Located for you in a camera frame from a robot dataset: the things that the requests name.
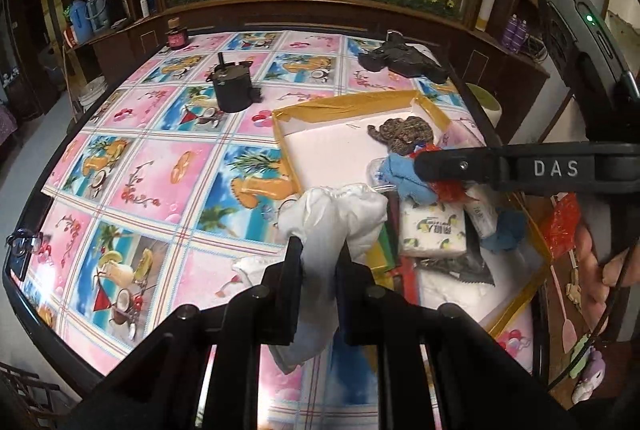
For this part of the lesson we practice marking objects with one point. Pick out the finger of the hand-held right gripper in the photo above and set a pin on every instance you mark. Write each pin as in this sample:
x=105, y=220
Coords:
x=460, y=167

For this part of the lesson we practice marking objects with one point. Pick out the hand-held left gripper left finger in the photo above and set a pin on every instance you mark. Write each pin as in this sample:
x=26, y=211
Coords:
x=295, y=255

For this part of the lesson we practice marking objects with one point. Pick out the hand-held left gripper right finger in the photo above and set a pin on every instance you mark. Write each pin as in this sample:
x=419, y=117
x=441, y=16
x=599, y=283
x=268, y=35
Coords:
x=350, y=310

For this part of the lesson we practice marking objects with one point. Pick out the red plastic bag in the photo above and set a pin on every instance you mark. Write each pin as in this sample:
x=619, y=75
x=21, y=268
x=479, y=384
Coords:
x=450, y=192
x=565, y=225

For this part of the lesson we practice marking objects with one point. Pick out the white tissue pack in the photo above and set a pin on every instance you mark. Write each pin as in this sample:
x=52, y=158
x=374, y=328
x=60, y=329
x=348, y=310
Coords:
x=330, y=220

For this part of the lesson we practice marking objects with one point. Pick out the red and blue toy bundle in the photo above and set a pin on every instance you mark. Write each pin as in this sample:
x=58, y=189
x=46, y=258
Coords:
x=400, y=177

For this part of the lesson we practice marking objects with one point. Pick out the pack of coloured strips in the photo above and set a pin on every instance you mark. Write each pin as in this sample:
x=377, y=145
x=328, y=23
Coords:
x=387, y=255

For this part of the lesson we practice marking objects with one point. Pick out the brown patterned cloth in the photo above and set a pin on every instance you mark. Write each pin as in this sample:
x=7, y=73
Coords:
x=400, y=132

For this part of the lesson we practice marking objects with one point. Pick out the blue knitted towel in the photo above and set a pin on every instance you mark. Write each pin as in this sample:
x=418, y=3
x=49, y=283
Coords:
x=505, y=230

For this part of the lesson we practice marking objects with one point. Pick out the black foil packet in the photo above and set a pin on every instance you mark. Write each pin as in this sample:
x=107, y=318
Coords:
x=450, y=267

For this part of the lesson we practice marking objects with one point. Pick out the white foam box yellow tape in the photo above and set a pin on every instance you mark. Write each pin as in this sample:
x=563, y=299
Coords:
x=320, y=144

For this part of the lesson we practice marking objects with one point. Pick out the person's right hand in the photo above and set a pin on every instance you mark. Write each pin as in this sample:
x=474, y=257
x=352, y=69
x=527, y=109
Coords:
x=590, y=290

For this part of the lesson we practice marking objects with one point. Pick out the purple bottles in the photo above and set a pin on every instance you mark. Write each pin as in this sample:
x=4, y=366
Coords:
x=517, y=32

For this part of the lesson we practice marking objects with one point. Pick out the black crumpled bag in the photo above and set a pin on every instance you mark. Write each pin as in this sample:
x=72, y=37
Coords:
x=400, y=57

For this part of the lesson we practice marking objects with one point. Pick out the printed tablecloth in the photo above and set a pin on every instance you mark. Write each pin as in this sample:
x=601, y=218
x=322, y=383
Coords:
x=150, y=159

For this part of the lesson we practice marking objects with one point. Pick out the black motor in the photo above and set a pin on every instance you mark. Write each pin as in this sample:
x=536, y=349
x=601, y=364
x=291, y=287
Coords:
x=232, y=84

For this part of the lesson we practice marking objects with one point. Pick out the purple plush toy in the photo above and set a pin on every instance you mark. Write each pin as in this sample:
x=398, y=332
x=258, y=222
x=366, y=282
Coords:
x=587, y=372

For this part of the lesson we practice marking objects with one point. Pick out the red jar brown lid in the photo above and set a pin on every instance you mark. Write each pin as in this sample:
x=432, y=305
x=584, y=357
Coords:
x=176, y=37

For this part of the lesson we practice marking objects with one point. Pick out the white bucket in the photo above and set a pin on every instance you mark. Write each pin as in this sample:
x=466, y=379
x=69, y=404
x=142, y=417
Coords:
x=92, y=92

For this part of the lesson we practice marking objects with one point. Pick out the glasses on table edge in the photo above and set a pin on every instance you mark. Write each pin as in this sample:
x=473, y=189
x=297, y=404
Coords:
x=22, y=250

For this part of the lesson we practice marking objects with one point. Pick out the small white bottle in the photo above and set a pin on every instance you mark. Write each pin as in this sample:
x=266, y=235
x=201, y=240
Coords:
x=145, y=4

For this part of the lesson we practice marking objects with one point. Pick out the wooden chair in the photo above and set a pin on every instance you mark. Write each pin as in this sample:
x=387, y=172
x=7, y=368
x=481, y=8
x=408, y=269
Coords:
x=20, y=385

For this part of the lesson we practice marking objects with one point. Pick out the grey kettle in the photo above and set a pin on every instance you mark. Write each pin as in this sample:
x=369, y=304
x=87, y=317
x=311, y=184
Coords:
x=97, y=12

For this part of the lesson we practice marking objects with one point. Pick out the purple clothes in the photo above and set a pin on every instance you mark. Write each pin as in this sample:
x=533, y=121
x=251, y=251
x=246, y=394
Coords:
x=5, y=124

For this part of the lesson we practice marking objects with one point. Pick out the blue jug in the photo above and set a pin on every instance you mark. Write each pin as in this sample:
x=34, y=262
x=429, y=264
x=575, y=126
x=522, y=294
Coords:
x=80, y=17

